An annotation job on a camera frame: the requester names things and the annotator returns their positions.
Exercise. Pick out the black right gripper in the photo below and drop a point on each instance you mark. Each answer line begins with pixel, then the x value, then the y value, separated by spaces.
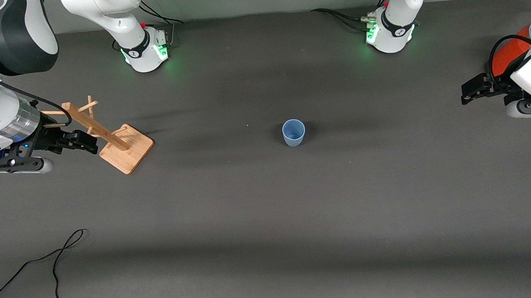
pixel 48 138

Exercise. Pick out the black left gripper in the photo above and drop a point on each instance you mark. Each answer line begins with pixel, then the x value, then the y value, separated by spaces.
pixel 500 86

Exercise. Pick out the light blue cup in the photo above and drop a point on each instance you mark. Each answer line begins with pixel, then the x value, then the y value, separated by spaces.
pixel 294 134

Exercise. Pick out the wooden cup rack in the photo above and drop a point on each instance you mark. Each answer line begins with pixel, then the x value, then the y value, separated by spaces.
pixel 127 151

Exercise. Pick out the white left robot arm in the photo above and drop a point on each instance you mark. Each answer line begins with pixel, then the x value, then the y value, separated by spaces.
pixel 393 35

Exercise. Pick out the orange cylindrical can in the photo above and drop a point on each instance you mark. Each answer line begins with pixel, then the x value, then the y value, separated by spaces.
pixel 508 54

